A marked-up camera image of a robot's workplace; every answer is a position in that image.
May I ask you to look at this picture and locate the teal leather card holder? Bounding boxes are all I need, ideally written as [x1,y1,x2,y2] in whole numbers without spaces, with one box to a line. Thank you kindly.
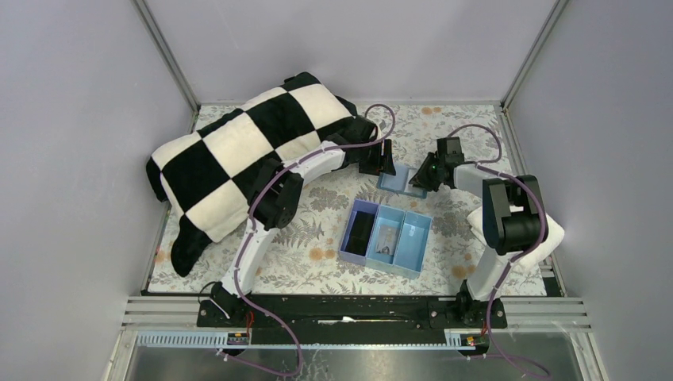
[377,164,427,199]

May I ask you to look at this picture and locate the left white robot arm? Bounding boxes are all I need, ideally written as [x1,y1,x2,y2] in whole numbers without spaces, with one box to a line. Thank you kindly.
[202,117,395,324]

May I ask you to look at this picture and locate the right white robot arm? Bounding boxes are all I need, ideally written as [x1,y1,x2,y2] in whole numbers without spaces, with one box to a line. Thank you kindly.
[409,137,548,328]

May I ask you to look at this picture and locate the VIP card in box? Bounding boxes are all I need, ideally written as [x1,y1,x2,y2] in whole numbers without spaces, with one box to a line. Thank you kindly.
[375,225,399,256]

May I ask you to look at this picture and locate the black card in box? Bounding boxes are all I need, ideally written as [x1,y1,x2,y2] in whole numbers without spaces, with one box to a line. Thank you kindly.
[345,211,375,256]

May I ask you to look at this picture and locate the purple open box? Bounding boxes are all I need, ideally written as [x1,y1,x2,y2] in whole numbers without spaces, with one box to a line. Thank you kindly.
[339,199,379,266]

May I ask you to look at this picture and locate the light blue middle box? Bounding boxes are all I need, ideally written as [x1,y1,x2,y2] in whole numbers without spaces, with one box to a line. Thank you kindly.
[365,205,406,272]

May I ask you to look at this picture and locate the light blue box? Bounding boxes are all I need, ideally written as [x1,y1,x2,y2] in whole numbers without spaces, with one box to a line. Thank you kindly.
[365,205,406,272]
[392,211,433,279]

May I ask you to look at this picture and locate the light blue right box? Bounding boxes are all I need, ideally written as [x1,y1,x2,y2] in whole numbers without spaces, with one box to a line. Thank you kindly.
[392,211,433,279]

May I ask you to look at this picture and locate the white folded towel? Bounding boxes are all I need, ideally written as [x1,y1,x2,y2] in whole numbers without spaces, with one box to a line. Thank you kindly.
[467,206,565,274]

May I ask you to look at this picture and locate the black white checkered blanket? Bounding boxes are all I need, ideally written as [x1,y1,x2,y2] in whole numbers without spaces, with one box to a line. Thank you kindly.
[145,72,359,277]

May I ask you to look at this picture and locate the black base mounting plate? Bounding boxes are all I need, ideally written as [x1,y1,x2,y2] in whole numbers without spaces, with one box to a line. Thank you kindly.
[196,294,508,345]

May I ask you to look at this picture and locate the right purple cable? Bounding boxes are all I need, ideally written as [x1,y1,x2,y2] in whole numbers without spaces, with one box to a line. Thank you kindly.
[447,124,553,379]

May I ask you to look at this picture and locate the purple cable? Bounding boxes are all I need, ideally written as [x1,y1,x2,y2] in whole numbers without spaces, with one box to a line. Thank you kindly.
[447,124,553,379]
[216,103,397,379]

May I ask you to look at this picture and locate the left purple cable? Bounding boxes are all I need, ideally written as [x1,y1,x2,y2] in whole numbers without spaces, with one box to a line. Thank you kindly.
[216,103,397,379]

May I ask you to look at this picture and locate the aluminium frame rail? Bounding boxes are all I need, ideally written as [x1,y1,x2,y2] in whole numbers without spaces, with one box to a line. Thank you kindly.
[122,296,592,333]

